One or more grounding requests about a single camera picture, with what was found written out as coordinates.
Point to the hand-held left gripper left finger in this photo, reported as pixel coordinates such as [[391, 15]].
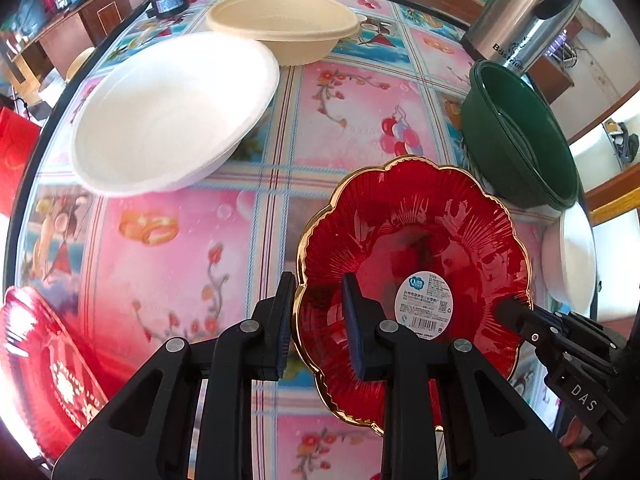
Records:
[[284, 330]]

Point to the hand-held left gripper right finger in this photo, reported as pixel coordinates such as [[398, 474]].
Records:
[[353, 330]]

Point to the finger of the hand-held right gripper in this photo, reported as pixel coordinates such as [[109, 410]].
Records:
[[515, 314]]

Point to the small white bowl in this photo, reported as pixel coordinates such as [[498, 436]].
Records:
[[570, 260]]

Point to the red glass plate gold rim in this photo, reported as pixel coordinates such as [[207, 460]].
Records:
[[425, 240]]

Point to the printed floral tablecloth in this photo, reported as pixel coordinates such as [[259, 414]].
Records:
[[190, 240]]

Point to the dark green bowl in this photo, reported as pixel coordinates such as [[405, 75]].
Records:
[[520, 140]]

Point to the dark cloth bundle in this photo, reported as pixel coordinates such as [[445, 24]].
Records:
[[625, 142]]

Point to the red printed tray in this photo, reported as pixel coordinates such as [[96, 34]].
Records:
[[45, 360]]

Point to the large white paper bowl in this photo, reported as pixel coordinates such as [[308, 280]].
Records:
[[165, 110]]

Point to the stainless steel kettle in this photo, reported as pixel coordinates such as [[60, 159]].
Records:
[[525, 15]]

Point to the beige paper bowl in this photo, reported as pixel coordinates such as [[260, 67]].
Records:
[[280, 15]]

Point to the red paper bag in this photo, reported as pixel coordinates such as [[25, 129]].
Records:
[[12, 155]]

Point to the beige round stool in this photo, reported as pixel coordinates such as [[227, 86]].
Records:
[[80, 62]]

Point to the wooden cabinet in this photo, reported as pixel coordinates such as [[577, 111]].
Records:
[[100, 10]]

